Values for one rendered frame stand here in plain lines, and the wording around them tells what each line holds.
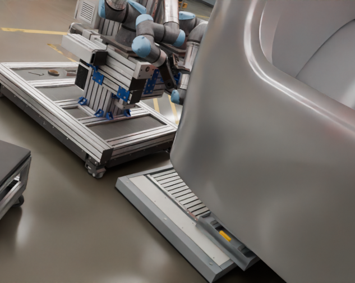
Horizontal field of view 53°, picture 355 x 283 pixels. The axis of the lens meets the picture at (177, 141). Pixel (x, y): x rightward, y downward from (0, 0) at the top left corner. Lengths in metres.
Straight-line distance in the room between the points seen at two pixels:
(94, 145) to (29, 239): 0.68
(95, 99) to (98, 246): 1.12
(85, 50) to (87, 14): 0.44
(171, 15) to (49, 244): 1.19
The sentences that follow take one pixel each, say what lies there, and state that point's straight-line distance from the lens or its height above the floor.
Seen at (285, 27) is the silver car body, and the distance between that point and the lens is 1.21.
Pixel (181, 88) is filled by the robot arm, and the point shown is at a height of 0.73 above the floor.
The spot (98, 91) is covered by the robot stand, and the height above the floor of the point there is 0.37.
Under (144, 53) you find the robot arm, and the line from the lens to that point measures 1.50.
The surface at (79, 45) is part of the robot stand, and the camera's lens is 2.20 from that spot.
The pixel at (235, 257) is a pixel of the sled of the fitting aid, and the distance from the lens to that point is 1.98.
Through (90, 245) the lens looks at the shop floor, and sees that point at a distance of 1.89.
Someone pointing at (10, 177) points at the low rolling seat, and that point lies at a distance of 1.71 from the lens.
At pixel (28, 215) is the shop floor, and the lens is 1.99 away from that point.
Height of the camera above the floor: 1.33
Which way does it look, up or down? 25 degrees down
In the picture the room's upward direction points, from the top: 21 degrees clockwise
